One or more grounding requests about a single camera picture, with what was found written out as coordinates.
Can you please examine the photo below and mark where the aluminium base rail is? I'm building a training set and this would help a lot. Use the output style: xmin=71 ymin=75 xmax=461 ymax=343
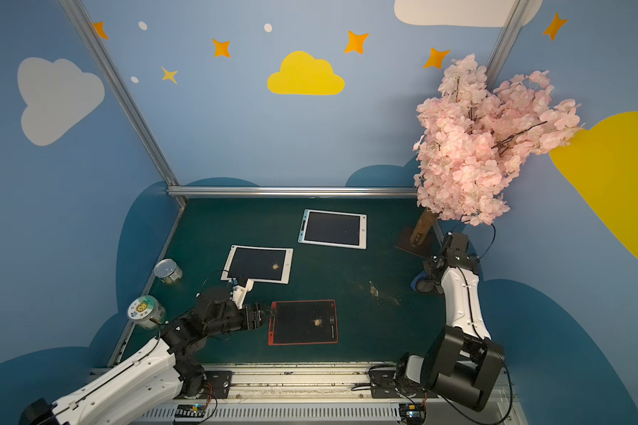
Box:
xmin=129 ymin=362 xmax=527 ymax=424

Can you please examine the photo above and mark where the blue wiping cloth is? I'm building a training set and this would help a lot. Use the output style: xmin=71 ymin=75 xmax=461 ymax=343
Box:
xmin=410 ymin=271 xmax=427 ymax=293

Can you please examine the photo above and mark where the white frame drawing tablet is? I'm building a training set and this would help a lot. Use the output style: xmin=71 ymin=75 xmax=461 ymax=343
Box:
xmin=221 ymin=245 xmax=293 ymax=284

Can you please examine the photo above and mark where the left small circuit board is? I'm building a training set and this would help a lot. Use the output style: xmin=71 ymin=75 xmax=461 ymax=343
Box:
xmin=173 ymin=404 xmax=206 ymax=424

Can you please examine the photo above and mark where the red frame drawing tablet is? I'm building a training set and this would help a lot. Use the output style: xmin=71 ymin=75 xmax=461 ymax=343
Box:
xmin=268 ymin=299 xmax=338 ymax=346

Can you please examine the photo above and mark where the pink cherry blossom tree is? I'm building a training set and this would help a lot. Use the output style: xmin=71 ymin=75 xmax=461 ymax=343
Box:
xmin=413 ymin=55 xmax=581 ymax=226

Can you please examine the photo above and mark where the silver tin can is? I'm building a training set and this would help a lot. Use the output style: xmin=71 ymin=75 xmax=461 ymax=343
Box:
xmin=153 ymin=259 xmax=183 ymax=284

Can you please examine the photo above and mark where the white blue drawing tablet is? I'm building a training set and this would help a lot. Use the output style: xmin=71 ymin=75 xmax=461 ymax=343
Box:
xmin=298 ymin=209 xmax=367 ymax=250

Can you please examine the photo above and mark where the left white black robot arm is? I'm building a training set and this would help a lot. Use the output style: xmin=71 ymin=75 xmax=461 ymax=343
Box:
xmin=19 ymin=288 xmax=270 ymax=424

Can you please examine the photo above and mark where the right small circuit board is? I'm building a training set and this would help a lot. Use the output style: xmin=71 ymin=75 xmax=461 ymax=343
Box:
xmin=399 ymin=403 xmax=425 ymax=425

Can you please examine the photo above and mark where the dark square tree base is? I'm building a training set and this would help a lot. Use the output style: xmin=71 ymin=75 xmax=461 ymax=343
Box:
xmin=395 ymin=226 xmax=440 ymax=259

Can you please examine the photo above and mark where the small circuit board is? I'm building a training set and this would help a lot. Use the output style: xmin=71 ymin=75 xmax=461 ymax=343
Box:
xmin=173 ymin=404 xmax=206 ymax=424
xmin=399 ymin=403 xmax=425 ymax=425

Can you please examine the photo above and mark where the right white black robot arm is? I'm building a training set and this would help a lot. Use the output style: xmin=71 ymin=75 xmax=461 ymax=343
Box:
xmin=395 ymin=232 xmax=505 ymax=412

